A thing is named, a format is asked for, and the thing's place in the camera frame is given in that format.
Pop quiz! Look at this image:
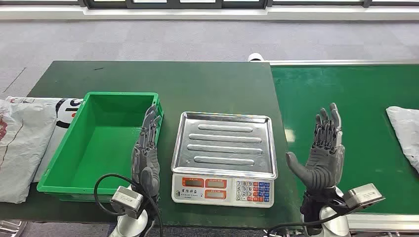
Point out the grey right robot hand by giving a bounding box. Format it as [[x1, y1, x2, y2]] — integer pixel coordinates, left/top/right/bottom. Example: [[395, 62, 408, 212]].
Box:
[[285, 102, 346, 194]]

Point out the grey mailer bag red print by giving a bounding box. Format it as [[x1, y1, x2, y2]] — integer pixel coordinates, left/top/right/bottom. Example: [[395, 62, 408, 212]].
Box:
[[386, 106, 419, 174]]

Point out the green conveyor belt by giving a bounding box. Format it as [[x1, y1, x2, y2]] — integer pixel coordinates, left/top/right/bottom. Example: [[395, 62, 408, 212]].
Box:
[[268, 60, 419, 233]]

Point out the white scale with steel tray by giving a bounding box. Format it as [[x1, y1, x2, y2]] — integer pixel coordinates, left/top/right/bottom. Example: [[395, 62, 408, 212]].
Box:
[[170, 111, 279, 209]]

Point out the green plastic crate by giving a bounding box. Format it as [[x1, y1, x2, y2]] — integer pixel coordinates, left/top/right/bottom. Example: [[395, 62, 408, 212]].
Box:
[[37, 91, 165, 202]]

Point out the white mailer bag black print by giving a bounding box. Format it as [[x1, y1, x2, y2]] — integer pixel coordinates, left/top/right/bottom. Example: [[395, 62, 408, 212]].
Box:
[[5, 96, 84, 183]]

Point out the large grey mailer bag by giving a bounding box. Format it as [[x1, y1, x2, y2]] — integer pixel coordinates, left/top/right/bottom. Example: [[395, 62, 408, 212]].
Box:
[[0, 99, 58, 204]]

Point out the chrome metal base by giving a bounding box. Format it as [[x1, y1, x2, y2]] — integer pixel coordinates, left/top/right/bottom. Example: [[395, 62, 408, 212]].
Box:
[[0, 220, 28, 237]]

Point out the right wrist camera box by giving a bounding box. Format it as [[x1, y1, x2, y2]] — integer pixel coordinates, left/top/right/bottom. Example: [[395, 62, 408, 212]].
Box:
[[342, 183, 386, 212]]

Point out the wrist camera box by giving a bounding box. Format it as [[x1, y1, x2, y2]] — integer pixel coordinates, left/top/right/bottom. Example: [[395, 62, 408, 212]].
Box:
[[110, 186, 144, 219], [342, 183, 386, 212]]

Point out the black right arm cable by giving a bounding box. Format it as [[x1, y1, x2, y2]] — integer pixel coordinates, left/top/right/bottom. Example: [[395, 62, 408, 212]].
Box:
[[266, 209, 357, 237]]

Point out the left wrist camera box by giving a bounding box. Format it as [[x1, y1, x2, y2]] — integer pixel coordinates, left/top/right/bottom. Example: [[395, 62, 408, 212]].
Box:
[[110, 186, 144, 219]]

